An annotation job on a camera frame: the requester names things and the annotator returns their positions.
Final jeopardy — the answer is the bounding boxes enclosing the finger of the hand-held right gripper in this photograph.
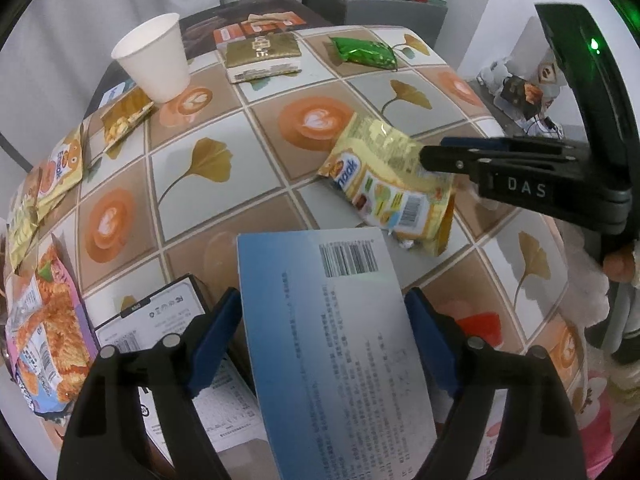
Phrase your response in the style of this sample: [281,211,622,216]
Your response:
[440,136,591,157]
[419,144,493,178]

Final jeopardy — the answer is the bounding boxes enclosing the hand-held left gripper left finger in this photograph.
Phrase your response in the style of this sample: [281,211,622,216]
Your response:
[56,286,244,480]

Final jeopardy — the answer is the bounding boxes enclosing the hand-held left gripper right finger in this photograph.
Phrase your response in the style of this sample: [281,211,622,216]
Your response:
[403,287,587,480]

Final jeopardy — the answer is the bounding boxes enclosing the yellow snack packet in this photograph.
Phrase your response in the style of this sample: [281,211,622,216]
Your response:
[317,112,457,257]

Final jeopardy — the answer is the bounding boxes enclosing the black white printed box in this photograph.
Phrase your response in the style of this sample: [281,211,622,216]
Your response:
[94,273,273,466]

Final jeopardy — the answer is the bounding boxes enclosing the light blue cardboard box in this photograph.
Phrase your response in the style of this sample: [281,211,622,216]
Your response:
[236,227,438,480]

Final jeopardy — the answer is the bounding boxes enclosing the pink purple snack bag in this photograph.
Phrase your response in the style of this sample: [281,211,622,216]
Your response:
[5,242,101,413]

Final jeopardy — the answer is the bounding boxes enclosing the person's right hand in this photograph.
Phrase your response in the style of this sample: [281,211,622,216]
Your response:
[602,246,640,282]

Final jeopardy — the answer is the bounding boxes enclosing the dark snack box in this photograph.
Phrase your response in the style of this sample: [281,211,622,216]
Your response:
[500,75,546,121]

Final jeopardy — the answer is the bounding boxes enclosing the rolled patterned tablecloth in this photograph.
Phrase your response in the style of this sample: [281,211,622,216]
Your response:
[520,15,576,96]

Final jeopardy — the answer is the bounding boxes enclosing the small green snack packet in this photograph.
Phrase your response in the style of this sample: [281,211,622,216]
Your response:
[329,36,399,71]

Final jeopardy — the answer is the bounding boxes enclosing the grey cabinet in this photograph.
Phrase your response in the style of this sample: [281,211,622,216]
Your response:
[302,0,448,51]

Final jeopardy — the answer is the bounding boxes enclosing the pink floral cloth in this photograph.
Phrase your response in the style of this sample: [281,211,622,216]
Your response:
[577,367,618,478]

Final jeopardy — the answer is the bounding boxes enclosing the gold white flat box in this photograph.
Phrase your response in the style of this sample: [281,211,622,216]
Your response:
[222,32,303,83]

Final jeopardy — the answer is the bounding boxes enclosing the yellow bear snack sachet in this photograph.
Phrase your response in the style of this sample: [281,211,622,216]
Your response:
[36,124,87,213]

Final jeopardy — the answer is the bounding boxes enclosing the gold snack sachet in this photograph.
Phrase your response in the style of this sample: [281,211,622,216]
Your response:
[100,87,156,156]

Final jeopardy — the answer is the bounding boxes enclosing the white blue sachet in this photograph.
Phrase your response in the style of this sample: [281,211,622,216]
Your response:
[96,79,137,109]

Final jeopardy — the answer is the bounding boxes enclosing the dark printed placemat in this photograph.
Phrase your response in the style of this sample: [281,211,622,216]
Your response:
[177,0,333,61]

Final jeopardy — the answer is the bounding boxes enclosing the white paper cup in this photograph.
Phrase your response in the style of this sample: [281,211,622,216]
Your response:
[111,12,192,104]

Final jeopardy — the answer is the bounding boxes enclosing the black cables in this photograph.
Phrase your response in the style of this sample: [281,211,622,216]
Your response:
[520,114,566,139]

